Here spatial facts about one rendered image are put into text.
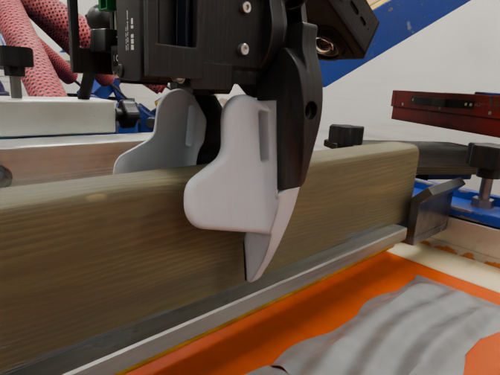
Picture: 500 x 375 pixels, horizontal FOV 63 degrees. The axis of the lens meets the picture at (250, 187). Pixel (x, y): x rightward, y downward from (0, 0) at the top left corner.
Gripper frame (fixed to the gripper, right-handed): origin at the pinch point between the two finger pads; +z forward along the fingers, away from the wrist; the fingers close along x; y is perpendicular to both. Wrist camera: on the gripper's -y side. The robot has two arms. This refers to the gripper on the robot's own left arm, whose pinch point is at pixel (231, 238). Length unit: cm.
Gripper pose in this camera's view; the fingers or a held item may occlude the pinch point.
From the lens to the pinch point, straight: 23.3
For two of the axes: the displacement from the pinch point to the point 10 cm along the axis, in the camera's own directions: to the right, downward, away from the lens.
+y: -7.3, 1.3, -6.7
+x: 6.8, 2.2, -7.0
